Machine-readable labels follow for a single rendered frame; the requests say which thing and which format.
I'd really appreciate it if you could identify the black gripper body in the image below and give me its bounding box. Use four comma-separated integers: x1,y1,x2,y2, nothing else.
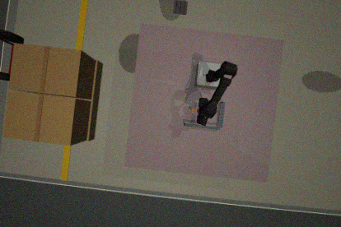
199,98,208,114

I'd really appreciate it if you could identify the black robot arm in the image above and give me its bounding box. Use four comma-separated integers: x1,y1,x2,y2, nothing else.
197,61,238,126

